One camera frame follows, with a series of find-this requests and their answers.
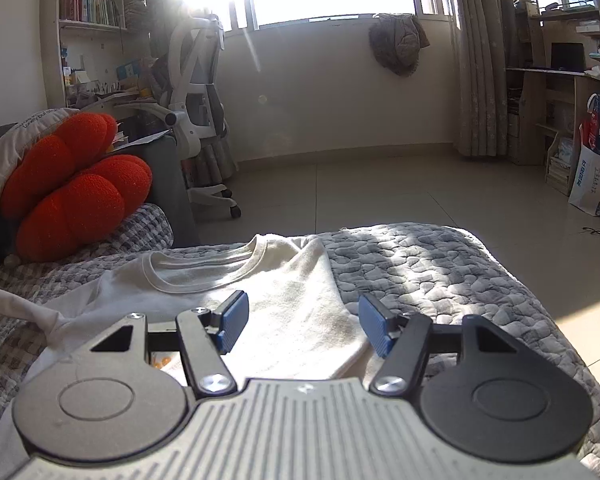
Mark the beige curtain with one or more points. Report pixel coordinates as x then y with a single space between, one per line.
487 47

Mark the white bookshelf with books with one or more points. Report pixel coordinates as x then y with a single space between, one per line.
92 46

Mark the white printed pillow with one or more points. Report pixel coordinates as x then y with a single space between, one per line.
19 138

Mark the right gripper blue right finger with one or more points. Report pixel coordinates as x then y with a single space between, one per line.
404 342

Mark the cream Winnie the Pooh sweatshirt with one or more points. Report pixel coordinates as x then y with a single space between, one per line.
93 407

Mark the wooden desk with shelves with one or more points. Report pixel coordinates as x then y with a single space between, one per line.
545 106

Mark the grey quilted bed cover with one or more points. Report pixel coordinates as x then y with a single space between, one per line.
439 271

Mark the black laptop on desk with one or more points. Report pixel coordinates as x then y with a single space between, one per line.
567 57

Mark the white office chair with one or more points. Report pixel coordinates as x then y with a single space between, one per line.
184 98

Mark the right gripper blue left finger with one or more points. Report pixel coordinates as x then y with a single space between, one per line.
196 341

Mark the red flower-shaped cushion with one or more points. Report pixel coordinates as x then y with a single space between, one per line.
69 192

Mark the white paper shopping bag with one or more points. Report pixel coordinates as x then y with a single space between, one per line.
585 190

